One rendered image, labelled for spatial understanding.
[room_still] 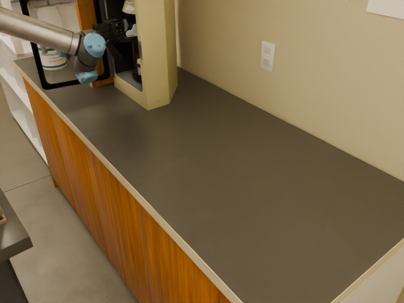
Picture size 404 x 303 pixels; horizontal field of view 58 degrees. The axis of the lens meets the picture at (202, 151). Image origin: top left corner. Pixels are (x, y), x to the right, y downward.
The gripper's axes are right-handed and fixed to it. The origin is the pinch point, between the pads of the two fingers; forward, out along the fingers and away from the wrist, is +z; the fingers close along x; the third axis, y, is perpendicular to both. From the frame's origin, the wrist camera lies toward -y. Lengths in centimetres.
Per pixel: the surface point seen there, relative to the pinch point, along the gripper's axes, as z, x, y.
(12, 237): -74, -55, -25
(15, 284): -79, -52, -45
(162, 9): 3.1, -14.2, 11.1
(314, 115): 34, -67, -24
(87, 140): -39, -21, -27
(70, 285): -62, -1, -120
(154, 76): -4.0, -14.2, -14.0
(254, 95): 34, -34, -28
